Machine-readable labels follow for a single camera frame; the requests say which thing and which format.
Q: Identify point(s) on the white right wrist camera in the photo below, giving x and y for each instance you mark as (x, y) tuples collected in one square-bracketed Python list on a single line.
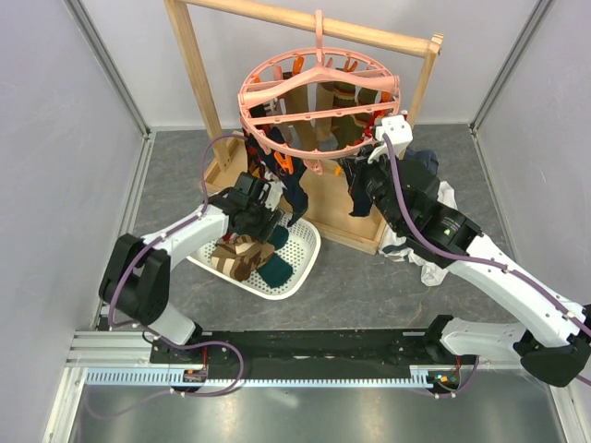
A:
[(391, 137)]

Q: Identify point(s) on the brown striped sock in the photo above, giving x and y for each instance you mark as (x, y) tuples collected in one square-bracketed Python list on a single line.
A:
[(239, 256)]

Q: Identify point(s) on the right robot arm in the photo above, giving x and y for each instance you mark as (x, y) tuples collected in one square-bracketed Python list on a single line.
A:
[(550, 337)]

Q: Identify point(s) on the pink round clip hanger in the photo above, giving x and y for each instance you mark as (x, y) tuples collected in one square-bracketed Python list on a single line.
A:
[(297, 87)]

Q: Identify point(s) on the white cloth pile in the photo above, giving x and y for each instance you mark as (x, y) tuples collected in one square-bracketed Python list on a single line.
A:
[(434, 267)]

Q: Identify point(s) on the olive striped hanging sock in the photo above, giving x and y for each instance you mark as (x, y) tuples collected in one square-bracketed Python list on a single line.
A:
[(348, 129)]

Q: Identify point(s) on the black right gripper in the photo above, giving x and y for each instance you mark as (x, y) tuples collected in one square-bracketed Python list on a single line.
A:
[(362, 155)]

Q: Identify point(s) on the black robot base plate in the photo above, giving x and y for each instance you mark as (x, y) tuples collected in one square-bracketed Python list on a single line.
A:
[(317, 352)]

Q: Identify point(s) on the navy blue sock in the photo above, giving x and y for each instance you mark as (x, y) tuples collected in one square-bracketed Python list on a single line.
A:
[(358, 189), (290, 172)]

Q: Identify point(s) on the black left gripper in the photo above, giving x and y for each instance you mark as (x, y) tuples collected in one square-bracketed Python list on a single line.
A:
[(262, 232)]

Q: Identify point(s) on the white perforated plastic basket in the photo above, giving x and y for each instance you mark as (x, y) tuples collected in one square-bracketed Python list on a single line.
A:
[(300, 252)]

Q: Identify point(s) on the grey cable duct strip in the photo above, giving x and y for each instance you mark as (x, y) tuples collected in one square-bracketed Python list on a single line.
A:
[(183, 378)]

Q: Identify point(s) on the black red argyle sock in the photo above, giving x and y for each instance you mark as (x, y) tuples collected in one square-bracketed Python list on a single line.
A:
[(259, 163)]

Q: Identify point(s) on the blue grey sock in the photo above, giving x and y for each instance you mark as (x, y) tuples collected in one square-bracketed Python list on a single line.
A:
[(427, 158)]

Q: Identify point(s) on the green christmas sock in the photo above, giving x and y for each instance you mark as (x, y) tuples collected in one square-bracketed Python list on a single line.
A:
[(279, 237), (275, 272)]

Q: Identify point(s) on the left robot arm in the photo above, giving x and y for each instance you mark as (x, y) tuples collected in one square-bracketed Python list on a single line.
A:
[(136, 281)]

